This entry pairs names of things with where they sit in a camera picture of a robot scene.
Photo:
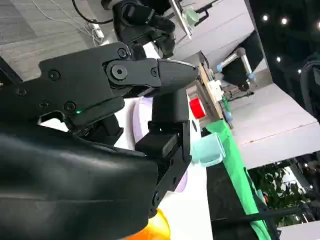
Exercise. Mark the black table side panel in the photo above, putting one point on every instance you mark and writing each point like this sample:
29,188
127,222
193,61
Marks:
225,197

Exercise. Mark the lilac plate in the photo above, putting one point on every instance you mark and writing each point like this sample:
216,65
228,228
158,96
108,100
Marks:
141,117

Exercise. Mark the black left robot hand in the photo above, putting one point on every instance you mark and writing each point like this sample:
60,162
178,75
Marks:
140,22

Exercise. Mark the orange and white bread roll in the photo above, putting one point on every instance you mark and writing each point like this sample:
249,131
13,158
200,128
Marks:
160,227

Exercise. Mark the wooden workshop desk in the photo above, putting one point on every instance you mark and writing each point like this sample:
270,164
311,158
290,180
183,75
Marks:
212,100

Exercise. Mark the red tape roll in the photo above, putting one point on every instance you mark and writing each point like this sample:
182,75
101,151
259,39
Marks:
197,108

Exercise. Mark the green leafy plant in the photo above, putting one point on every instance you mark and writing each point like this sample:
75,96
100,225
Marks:
277,190

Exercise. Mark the green cloth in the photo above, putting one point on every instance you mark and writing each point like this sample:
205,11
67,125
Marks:
235,175

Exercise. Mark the pale green mug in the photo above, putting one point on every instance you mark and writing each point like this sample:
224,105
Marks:
207,150

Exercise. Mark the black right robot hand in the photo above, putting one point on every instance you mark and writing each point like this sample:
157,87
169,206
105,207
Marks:
62,175

